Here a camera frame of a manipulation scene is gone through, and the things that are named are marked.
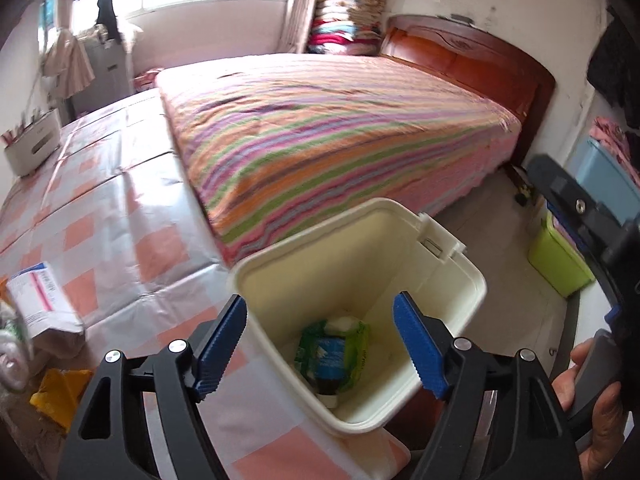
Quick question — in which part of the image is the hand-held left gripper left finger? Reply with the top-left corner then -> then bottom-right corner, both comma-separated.
57,294 -> 249,480

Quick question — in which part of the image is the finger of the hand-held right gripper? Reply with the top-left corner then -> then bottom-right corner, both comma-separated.
527,154 -> 626,262

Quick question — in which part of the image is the pink curtain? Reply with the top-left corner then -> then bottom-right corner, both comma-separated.
282,0 -> 321,55

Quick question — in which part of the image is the beige hanging cloth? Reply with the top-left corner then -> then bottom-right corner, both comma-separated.
42,27 -> 96,101

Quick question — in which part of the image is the green snack packet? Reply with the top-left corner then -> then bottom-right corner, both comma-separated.
294,321 -> 372,395

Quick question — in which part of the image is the black hanging garment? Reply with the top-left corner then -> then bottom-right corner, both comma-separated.
95,0 -> 121,41

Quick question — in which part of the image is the person's right hand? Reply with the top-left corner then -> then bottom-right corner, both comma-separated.
551,339 -> 627,480

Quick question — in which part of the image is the stack of folded blankets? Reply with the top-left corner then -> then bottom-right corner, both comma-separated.
306,0 -> 388,57

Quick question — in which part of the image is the red wooden headboard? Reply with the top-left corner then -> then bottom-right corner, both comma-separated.
378,14 -> 557,168

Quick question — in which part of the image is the white cardboard box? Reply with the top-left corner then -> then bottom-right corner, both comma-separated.
5,261 -> 86,356

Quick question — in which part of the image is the white storage container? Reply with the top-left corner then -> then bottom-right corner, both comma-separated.
2,109 -> 62,177

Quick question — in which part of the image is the bundle of red-tipped sticks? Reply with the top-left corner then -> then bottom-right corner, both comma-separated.
0,114 -> 47,145

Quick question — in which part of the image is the bed with striped cover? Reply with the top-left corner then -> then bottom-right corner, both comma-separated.
154,53 -> 523,267

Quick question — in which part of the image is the dark hanging jacket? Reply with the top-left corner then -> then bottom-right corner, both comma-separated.
586,7 -> 640,128

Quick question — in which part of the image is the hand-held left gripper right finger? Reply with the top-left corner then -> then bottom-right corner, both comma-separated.
392,290 -> 586,480

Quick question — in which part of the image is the crumpled white plastic bag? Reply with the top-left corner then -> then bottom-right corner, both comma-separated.
0,285 -> 36,396

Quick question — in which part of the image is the dark brown bottle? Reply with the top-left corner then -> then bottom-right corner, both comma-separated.
310,377 -> 351,409

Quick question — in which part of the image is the white crumpled tissue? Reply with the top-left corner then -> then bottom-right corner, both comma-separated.
324,314 -> 364,334

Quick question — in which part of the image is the pink patterned cloth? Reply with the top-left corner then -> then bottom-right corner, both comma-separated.
589,116 -> 640,183

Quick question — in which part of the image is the red patterned cloth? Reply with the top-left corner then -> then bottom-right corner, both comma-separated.
132,67 -> 166,93

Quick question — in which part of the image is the cream plastic trash bin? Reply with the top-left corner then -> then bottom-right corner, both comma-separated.
229,198 -> 487,435

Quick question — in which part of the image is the green plastic bin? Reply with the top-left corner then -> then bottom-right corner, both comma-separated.
527,210 -> 596,298

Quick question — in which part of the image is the yellow orange wrapper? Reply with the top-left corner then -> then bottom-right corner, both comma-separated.
29,367 -> 96,431

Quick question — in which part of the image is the grey cabinet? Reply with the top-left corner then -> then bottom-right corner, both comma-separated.
70,35 -> 133,116

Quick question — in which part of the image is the blue plastic bin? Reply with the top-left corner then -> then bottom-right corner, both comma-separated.
570,137 -> 640,226

